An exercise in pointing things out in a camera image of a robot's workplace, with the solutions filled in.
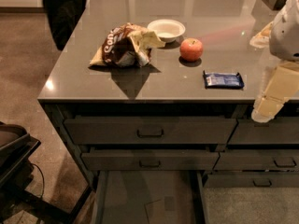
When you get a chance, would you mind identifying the brown chip bag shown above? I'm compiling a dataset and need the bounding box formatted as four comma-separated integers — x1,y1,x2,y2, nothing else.
90,23,165,68

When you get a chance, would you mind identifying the blue snack bar wrapper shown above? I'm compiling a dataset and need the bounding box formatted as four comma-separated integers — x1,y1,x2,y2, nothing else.
203,71,244,90

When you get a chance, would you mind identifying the black cable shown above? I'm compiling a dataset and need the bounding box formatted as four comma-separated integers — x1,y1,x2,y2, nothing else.
30,162,46,200

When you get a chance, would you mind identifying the open bottom left drawer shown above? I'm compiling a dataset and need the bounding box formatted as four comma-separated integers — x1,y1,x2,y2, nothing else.
91,171,209,224

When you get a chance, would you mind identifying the top right drawer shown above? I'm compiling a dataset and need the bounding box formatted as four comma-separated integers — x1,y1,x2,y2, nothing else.
229,117,299,145

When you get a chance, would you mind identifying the white bowl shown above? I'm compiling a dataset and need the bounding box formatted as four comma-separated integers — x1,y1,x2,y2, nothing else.
148,20,185,43

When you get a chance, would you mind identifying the top left drawer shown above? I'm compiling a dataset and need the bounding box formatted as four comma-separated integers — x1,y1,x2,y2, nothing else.
64,117,236,145

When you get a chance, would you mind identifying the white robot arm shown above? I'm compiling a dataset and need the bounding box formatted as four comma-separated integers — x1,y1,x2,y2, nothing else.
249,0,299,123

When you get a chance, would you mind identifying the person leg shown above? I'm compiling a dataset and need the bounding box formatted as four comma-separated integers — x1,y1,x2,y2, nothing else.
42,0,87,50

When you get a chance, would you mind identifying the middle right drawer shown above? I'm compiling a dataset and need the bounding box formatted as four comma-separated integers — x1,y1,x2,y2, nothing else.
214,149,299,171

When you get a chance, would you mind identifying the red apple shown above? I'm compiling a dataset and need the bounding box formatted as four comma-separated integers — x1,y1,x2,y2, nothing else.
179,38,204,62

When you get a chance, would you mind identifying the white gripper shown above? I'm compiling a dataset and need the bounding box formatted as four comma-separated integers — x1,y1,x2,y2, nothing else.
251,61,299,123

